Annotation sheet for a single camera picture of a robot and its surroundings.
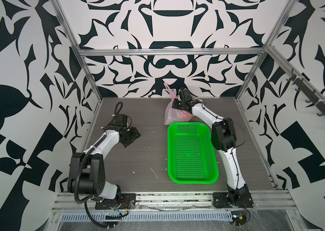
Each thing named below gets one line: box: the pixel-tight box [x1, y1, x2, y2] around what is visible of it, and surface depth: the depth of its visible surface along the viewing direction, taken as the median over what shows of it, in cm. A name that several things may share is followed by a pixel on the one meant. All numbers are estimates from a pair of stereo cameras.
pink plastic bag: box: [163, 82, 195, 126], surface depth 101 cm
